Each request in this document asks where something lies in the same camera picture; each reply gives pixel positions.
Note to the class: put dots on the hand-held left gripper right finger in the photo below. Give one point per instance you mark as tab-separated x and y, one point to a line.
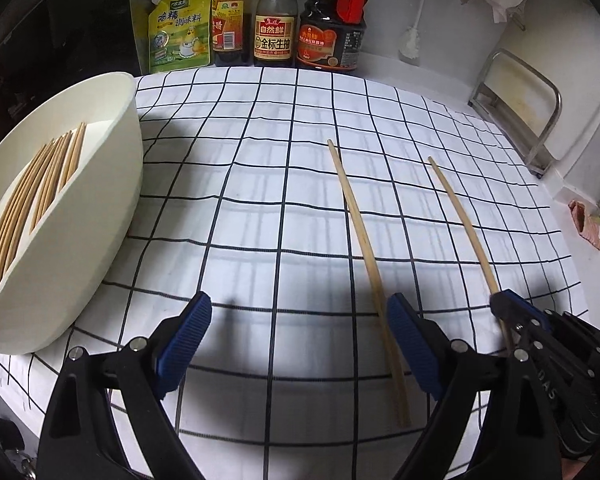
410	340

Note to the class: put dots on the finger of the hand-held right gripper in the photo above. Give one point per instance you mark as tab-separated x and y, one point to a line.
530	312
505	310

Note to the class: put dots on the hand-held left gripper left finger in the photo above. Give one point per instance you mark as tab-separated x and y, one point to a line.
185	340

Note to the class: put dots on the single wooden chopstick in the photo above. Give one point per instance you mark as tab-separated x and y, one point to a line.
467	230
362	240

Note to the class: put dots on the white round container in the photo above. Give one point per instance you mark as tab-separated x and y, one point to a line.
95	220

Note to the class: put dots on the pile of wooden chopsticks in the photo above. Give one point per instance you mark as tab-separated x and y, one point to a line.
25	195

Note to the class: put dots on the pink striped rag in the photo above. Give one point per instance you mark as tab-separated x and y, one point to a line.
587	225

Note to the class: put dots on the black and white checkered cloth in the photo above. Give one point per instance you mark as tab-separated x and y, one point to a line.
260	185

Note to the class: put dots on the metal board rack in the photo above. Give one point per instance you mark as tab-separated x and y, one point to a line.
557	105

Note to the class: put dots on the white cutting board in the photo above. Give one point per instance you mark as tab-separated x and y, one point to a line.
580	85

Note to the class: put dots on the white dish brush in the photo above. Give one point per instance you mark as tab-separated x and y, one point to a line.
409	45

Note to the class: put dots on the yellow green seasoning pouch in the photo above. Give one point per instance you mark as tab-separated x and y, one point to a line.
180	35

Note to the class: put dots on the large dark red cap bottle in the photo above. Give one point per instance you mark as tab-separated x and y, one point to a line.
325	40

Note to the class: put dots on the yellow cap soy sauce bottle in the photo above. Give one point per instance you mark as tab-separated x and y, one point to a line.
275	35

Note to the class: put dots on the yellow cap vinegar bottle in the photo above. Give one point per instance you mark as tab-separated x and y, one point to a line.
230	25

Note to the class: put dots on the black range hood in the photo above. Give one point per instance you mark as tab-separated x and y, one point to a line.
55	20

